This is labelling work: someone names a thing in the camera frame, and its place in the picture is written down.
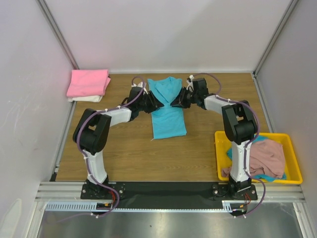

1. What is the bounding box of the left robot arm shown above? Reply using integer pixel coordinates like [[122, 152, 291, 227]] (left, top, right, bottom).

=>
[[73, 86, 164, 198]]

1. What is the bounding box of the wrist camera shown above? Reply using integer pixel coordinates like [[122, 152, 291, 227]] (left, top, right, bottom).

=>
[[131, 82, 148, 94], [186, 75, 195, 92]]

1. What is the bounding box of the white cable duct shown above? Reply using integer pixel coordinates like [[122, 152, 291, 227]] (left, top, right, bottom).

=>
[[46, 200, 245, 213]]

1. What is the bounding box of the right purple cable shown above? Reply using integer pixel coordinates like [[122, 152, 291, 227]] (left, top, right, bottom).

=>
[[192, 72, 267, 219]]

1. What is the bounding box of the aluminium frame post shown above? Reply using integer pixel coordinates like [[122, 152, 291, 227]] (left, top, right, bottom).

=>
[[35, 0, 79, 69], [253, 0, 300, 77]]

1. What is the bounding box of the folded white t shirt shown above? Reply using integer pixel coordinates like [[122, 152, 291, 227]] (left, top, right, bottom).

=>
[[68, 95, 103, 103]]

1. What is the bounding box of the turquoise t shirt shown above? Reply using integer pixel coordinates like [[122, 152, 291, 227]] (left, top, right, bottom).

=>
[[226, 147, 287, 183], [148, 77, 187, 139]]

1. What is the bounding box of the folded pink t shirt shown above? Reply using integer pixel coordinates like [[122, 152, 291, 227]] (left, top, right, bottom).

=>
[[66, 69, 110, 98]]

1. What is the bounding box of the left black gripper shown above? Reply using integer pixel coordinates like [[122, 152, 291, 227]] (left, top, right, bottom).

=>
[[137, 91, 164, 114]]

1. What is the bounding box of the aluminium front rail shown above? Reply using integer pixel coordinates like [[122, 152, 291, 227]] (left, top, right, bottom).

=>
[[35, 181, 305, 203]]

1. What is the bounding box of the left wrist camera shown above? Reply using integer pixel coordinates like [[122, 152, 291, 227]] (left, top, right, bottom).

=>
[[131, 82, 148, 94]]

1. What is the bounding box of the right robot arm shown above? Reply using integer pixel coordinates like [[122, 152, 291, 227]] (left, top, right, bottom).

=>
[[170, 75, 259, 199]]

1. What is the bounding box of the yellow plastic bin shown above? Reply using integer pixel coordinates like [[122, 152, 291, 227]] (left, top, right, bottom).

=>
[[214, 131, 303, 184]]

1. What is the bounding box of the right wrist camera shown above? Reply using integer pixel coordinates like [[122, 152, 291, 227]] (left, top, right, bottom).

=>
[[186, 75, 195, 92]]

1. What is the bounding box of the right aluminium frame post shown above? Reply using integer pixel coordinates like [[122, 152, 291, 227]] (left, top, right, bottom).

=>
[[253, 0, 300, 77]]

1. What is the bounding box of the dusty pink t shirt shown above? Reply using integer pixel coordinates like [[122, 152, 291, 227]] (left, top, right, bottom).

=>
[[221, 139, 286, 179]]

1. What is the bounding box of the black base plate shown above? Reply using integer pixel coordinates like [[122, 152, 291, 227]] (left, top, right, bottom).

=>
[[80, 181, 258, 209]]

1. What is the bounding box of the left aluminium frame post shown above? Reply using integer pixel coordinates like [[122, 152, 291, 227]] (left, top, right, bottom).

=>
[[35, 0, 79, 69]]

